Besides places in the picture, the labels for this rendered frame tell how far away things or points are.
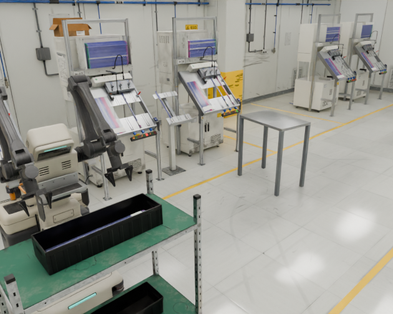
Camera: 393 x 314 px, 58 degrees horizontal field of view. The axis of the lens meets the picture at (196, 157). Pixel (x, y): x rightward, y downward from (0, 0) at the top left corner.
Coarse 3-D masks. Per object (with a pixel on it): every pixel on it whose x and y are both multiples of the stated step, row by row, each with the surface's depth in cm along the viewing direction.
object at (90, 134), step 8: (80, 80) 192; (72, 96) 200; (80, 104) 197; (80, 112) 198; (88, 112) 199; (80, 120) 201; (88, 120) 198; (88, 128) 198; (88, 136) 197; (96, 136) 200; (88, 144) 197; (88, 152) 198; (104, 152) 204
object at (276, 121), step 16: (256, 112) 436; (272, 112) 435; (240, 128) 430; (272, 128) 383; (288, 128) 377; (240, 144) 437; (304, 144) 403; (240, 160) 445; (304, 160) 409; (304, 176) 419
